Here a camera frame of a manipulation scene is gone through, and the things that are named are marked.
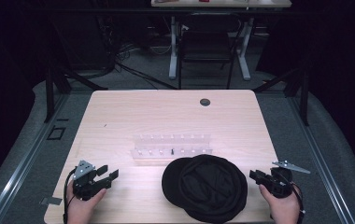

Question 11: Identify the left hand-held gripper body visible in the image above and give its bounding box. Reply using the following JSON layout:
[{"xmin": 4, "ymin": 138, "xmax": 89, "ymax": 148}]
[{"xmin": 72, "ymin": 160, "xmax": 112, "ymax": 202}]

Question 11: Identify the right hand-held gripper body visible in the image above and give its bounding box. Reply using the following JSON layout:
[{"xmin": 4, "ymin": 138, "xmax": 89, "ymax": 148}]
[{"xmin": 263, "ymin": 160, "xmax": 311, "ymax": 200}]

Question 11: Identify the black hat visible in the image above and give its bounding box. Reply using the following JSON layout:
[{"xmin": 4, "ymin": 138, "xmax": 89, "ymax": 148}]
[{"xmin": 161, "ymin": 154, "xmax": 249, "ymax": 224}]

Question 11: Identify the person's right hand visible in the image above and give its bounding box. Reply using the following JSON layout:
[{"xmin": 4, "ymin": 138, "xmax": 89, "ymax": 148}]
[{"xmin": 258, "ymin": 184, "xmax": 302, "ymax": 224}]

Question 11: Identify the person's left hand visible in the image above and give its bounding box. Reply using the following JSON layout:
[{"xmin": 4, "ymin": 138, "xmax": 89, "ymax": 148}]
[{"xmin": 66, "ymin": 181, "xmax": 108, "ymax": 224}]

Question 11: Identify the grey tape strip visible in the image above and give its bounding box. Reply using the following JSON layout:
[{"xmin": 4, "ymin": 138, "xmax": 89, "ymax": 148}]
[{"xmin": 38, "ymin": 196, "xmax": 64, "ymax": 207}]

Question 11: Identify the black square tape outline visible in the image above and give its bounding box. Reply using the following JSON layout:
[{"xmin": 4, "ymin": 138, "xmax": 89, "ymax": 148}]
[{"xmin": 46, "ymin": 125, "xmax": 67, "ymax": 142}]

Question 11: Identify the clear acrylic peg rack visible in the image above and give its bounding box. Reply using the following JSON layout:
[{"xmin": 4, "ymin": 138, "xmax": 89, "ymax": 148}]
[{"xmin": 130, "ymin": 133, "xmax": 213, "ymax": 161}]

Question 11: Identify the black metal stand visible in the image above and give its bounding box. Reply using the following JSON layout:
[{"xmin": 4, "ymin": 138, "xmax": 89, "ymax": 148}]
[
  {"xmin": 252, "ymin": 66, "xmax": 311, "ymax": 127},
  {"xmin": 42, "ymin": 61, "xmax": 108, "ymax": 124}
]

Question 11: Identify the black chair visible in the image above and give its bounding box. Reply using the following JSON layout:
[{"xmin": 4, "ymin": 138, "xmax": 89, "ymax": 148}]
[{"xmin": 177, "ymin": 12, "xmax": 243, "ymax": 91}]

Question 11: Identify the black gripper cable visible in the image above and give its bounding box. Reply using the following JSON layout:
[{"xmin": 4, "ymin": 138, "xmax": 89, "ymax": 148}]
[
  {"xmin": 62, "ymin": 167, "xmax": 78, "ymax": 224},
  {"xmin": 289, "ymin": 182, "xmax": 306, "ymax": 220}
]

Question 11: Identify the aluminium floor rail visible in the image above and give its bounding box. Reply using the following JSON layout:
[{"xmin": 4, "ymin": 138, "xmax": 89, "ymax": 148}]
[
  {"xmin": 287, "ymin": 95, "xmax": 355, "ymax": 224},
  {"xmin": 0, "ymin": 92, "xmax": 71, "ymax": 224}
]

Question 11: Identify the black floor cable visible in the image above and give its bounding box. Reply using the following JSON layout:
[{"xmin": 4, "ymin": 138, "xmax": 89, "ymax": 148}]
[{"xmin": 115, "ymin": 61, "xmax": 179, "ymax": 91}]

